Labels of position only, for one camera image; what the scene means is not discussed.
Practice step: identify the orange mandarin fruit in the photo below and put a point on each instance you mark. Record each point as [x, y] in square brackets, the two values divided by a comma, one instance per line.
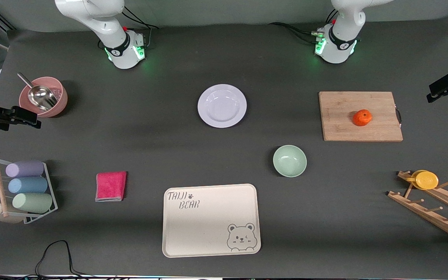
[362, 118]

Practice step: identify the white round plate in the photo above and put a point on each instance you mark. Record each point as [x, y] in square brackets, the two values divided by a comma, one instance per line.
[222, 105]

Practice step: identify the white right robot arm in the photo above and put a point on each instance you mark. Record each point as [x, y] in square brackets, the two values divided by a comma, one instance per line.
[91, 11]

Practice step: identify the metal scoop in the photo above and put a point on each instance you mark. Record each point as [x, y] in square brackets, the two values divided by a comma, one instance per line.
[41, 96]

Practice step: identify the pink bowl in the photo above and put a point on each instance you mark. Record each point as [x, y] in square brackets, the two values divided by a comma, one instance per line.
[60, 103]

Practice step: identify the purple cup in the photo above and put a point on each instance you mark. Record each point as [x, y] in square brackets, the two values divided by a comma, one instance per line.
[25, 168]

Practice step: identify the blue cup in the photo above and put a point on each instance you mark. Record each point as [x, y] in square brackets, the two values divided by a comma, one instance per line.
[27, 185]

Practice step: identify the green cup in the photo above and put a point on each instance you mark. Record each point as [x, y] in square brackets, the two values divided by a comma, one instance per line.
[32, 202]

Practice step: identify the yellow cup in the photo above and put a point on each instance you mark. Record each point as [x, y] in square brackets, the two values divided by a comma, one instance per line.
[426, 180]

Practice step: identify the wooden cutting board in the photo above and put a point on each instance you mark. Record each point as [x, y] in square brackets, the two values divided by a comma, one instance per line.
[348, 124]

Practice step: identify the pink folded cloth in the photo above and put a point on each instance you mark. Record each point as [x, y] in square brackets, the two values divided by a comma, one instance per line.
[110, 186]

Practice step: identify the wooden peg rack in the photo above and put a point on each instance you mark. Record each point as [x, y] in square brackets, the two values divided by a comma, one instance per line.
[426, 212]

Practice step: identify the mint green bowl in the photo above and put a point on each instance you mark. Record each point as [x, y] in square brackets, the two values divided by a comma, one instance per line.
[289, 161]

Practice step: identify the cream tray with bear print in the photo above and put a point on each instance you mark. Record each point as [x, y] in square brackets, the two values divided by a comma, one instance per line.
[208, 229]

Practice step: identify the dark metal frame rail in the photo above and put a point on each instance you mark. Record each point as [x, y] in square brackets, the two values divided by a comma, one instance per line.
[2, 21]

